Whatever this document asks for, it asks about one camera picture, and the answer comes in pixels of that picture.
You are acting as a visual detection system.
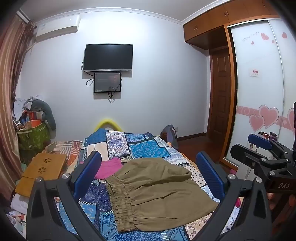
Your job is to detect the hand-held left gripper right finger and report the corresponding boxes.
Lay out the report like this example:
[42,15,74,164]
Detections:
[195,152,272,241]

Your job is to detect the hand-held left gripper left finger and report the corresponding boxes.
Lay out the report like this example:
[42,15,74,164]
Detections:
[26,151,107,241]

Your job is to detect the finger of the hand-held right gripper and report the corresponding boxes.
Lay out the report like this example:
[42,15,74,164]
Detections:
[247,133,294,161]
[230,144,288,177]

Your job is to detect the olive green pants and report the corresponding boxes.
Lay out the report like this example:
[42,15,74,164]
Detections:
[105,158,220,233]

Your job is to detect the pink cloth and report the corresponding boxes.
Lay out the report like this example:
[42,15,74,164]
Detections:
[94,158,123,179]

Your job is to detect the striped orange cloth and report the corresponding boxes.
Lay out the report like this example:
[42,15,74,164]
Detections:
[43,140,83,168]

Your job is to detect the white heart-print wardrobe door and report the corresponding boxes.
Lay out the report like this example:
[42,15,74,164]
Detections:
[225,19,296,168]

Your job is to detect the wooden lap desk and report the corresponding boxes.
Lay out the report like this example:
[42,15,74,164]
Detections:
[15,153,68,198]

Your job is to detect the grey backpack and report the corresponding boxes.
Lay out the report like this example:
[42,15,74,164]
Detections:
[162,125,180,150]

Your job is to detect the yellow curved headboard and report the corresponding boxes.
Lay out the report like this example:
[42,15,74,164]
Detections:
[97,119,123,131]

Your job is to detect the brown wooden door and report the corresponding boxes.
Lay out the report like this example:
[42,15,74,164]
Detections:
[209,47,237,140]

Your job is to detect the blue patchwork blanket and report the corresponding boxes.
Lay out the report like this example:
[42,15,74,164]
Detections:
[57,128,241,241]

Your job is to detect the green patterned bag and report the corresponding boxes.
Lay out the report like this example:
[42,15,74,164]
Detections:
[16,122,51,151]

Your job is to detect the clutter of clothes and boxes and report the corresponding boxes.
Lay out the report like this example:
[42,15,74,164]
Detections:
[13,95,44,130]

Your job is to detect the striped pink curtain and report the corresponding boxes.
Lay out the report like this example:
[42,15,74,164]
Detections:
[0,14,37,200]

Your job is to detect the wooden overhead cabinet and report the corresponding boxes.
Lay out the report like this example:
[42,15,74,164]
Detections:
[183,0,281,45]

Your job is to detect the white air conditioner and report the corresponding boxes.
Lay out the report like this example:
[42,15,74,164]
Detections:
[35,15,80,43]

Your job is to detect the black monitor cable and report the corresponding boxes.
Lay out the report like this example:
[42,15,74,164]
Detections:
[108,76,122,104]

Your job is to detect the black television cable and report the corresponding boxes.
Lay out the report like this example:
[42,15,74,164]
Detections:
[81,60,94,87]

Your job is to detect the small black wall monitor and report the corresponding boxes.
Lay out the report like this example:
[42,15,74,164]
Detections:
[94,72,122,93]

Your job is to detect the black wall television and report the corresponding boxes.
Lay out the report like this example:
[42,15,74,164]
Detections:
[83,44,134,73]

